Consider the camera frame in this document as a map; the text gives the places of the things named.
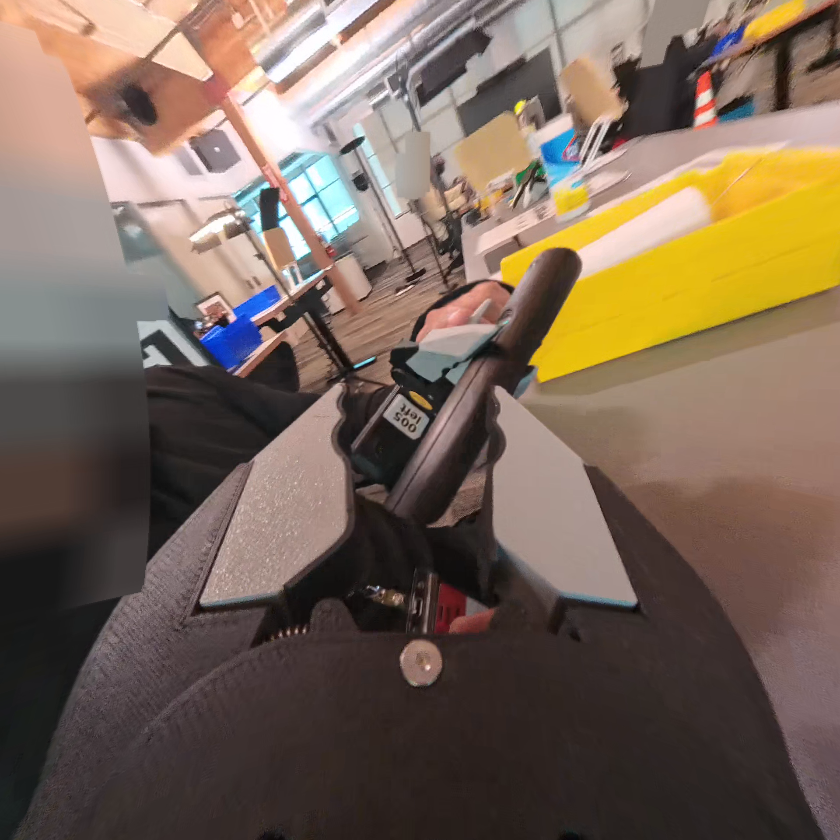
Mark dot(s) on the black remote control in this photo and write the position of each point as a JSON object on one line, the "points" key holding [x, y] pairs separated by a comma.
{"points": [[479, 407]]}

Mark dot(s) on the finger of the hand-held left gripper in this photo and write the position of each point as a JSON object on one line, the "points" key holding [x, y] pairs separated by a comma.
{"points": [[459, 341]]}

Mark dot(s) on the person's left hand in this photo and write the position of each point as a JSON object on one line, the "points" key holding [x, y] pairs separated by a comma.
{"points": [[459, 305]]}

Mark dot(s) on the tan padded chair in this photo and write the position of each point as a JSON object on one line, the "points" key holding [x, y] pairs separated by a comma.
{"points": [[492, 151], [590, 88]]}

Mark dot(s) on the white disinfecting wipes canister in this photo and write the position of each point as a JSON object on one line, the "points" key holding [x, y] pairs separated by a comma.
{"points": [[564, 170]]}

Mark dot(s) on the black wall television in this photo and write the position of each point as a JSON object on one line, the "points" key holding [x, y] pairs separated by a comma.
{"points": [[505, 92]]}

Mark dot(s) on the wooden support post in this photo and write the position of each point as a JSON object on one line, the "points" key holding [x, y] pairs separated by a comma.
{"points": [[295, 210]]}

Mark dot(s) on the black tripod stand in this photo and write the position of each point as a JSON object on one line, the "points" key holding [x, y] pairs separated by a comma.
{"points": [[315, 321]]}

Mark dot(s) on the yellow plastic bin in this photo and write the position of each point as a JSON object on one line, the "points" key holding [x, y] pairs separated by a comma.
{"points": [[689, 302]]}

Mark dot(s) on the person's left forearm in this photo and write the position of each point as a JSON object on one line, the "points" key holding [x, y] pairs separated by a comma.
{"points": [[229, 420]]}

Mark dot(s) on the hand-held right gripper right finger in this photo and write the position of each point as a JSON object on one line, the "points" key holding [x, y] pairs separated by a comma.
{"points": [[558, 518]]}

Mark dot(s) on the orange traffic cone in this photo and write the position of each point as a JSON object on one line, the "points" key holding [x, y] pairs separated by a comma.
{"points": [[704, 98]]}

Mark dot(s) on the blue storage bin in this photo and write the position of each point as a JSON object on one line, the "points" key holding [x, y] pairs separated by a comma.
{"points": [[236, 334]]}

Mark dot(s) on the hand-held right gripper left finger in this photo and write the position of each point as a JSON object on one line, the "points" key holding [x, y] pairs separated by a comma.
{"points": [[282, 512]]}

